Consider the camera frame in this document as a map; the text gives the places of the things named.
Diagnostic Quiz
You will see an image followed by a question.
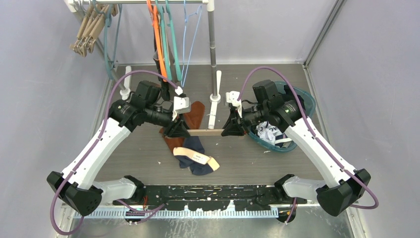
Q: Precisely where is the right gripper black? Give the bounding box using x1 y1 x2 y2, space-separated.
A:
221 103 268 136

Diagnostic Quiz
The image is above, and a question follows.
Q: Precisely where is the navy underwear cream waistband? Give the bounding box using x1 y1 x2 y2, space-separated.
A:
172 136 220 176

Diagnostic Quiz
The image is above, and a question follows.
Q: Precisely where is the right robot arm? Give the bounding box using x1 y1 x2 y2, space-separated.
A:
221 80 371 217

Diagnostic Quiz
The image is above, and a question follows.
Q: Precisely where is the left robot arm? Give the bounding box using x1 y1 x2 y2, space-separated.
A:
47 80 191 216

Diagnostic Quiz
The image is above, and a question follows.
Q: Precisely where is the teal hanger middle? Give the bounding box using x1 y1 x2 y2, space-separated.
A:
155 0 172 82

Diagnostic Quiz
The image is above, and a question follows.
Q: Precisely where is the teal hanger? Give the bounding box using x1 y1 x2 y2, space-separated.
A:
165 0 182 82
155 0 172 82
92 0 123 81

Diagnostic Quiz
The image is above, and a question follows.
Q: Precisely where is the teal hanger left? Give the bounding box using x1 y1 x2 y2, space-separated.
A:
92 0 123 81

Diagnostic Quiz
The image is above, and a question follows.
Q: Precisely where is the teal hanger right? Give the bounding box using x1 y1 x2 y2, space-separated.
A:
165 0 182 82

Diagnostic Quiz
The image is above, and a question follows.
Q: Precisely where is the orange hanger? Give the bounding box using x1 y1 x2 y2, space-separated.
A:
146 0 167 77

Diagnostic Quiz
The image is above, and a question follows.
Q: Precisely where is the brown towel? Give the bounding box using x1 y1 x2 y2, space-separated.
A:
159 101 205 153

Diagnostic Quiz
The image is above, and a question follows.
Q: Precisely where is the white black printed garment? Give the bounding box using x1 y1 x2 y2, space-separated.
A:
255 121 292 148

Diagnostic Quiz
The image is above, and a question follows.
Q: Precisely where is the white garment rack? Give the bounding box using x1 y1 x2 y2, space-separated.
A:
64 0 221 130

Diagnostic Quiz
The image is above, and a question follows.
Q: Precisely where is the teal laundry basket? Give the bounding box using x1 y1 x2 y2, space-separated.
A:
249 87 316 153

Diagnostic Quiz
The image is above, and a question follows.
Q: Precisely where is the beige wooden hangers bunch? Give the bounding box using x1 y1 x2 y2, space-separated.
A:
70 3 119 57

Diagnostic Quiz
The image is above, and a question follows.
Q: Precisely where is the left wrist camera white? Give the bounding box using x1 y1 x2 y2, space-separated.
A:
172 86 191 121

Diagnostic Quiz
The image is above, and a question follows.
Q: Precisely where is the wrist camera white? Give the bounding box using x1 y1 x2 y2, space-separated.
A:
224 91 242 118
172 86 191 121

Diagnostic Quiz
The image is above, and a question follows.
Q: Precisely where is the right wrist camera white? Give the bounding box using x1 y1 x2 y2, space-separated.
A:
224 91 242 118

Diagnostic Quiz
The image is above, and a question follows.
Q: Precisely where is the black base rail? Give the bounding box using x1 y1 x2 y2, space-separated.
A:
123 185 293 211

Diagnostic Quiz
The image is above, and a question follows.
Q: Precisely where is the light blue wire hanger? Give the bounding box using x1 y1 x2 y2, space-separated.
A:
181 0 203 87

